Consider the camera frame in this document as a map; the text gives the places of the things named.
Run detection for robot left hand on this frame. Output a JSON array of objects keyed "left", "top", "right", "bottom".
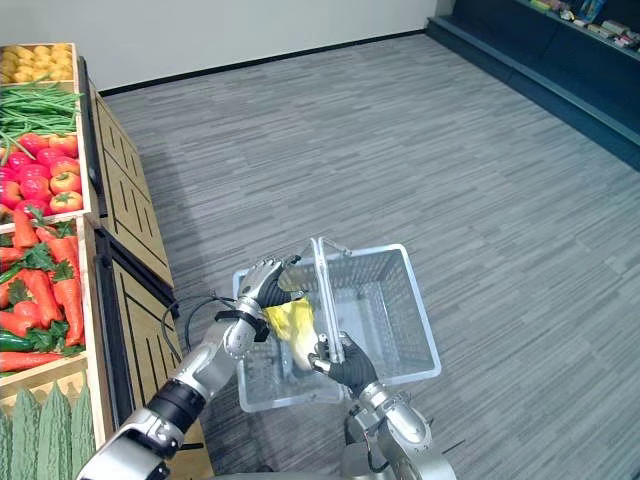
[{"left": 237, "top": 254, "right": 308, "bottom": 318}]

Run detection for dark blue shelf unit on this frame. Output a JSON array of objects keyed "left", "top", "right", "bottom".
[{"left": 426, "top": 0, "right": 640, "bottom": 172}]

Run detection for small boxed goods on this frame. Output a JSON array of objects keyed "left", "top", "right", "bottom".
[{"left": 587, "top": 19, "right": 637, "bottom": 49}]

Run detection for yellow white leafy cabbage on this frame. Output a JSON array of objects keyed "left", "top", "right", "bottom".
[{"left": 262, "top": 295, "right": 326, "bottom": 374}]

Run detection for green bitter gourd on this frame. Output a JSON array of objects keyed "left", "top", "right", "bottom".
[
  {"left": 37, "top": 382, "right": 74, "bottom": 480},
  {"left": 69, "top": 384, "right": 96, "bottom": 479},
  {"left": 0, "top": 407, "right": 14, "bottom": 480},
  {"left": 10, "top": 387, "right": 41, "bottom": 480}
]

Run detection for green bean pile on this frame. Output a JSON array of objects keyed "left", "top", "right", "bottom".
[{"left": 0, "top": 79, "right": 84, "bottom": 151}]

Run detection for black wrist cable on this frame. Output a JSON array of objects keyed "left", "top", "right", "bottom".
[{"left": 160, "top": 294, "right": 241, "bottom": 362}]

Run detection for wooden stand with tomatoes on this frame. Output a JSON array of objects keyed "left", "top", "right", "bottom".
[{"left": 0, "top": 42, "right": 175, "bottom": 301}]

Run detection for wooden stand with carrots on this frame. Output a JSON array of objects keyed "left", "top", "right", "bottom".
[{"left": 0, "top": 214, "right": 215, "bottom": 480}]

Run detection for green chili pepper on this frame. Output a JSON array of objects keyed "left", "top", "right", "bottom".
[{"left": 0, "top": 329, "right": 34, "bottom": 353}]

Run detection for translucent grey shopping basket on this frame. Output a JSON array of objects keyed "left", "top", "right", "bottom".
[{"left": 232, "top": 236, "right": 443, "bottom": 414}]

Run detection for orange red tomato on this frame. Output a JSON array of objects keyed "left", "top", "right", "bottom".
[
  {"left": 49, "top": 156, "right": 81, "bottom": 177},
  {"left": 48, "top": 191, "right": 84, "bottom": 215},
  {"left": 49, "top": 172, "right": 83, "bottom": 196},
  {"left": 48, "top": 133, "right": 80, "bottom": 159}
]

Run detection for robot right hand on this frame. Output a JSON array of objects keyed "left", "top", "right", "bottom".
[{"left": 306, "top": 331, "right": 379, "bottom": 397}]

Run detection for yellow lemon pile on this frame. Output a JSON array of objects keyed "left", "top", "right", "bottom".
[{"left": 0, "top": 43, "right": 75, "bottom": 85}]

